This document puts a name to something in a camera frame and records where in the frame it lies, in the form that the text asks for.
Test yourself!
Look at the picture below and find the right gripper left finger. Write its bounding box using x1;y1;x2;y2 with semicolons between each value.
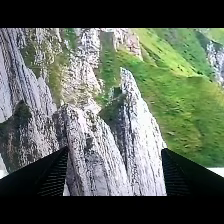
0;146;70;197

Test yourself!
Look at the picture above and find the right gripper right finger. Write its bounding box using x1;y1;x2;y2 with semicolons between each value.
161;148;224;197

